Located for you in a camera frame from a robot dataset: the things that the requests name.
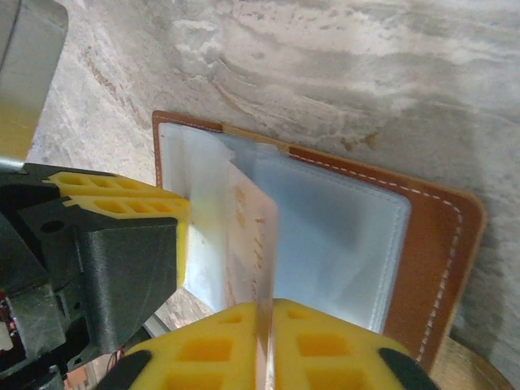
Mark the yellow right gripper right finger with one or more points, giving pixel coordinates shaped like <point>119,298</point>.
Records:
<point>325,349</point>

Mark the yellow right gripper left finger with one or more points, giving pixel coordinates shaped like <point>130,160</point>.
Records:
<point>183,353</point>

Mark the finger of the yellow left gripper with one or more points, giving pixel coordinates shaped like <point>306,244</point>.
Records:
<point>122,264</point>
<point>122,183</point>

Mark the brown leather card holder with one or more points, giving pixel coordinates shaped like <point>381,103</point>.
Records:
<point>430,252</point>

